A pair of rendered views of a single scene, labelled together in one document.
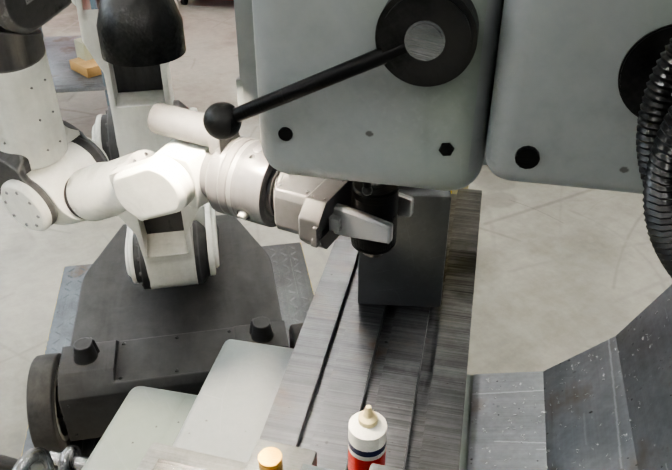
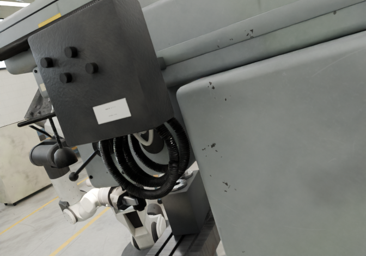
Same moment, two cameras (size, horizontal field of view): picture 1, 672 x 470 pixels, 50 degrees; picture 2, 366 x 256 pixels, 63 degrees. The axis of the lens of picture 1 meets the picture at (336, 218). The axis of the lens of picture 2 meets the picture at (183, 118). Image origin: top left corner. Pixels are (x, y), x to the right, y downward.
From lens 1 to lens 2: 58 cm
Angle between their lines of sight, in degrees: 28
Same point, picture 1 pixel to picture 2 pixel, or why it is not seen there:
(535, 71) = not seen: hidden behind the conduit
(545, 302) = not seen: hidden behind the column
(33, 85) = (66, 180)
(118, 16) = (56, 157)
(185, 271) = (149, 241)
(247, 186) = (105, 196)
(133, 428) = not seen: outside the picture
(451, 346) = (197, 245)
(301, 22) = (84, 148)
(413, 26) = (97, 144)
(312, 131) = (96, 175)
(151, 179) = (85, 199)
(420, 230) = (182, 205)
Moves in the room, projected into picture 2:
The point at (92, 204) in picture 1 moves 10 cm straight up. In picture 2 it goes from (83, 212) to (74, 190)
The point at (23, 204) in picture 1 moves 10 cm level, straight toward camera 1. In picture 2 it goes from (67, 215) to (64, 226)
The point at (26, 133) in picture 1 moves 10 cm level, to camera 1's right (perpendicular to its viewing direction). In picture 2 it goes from (66, 194) to (85, 190)
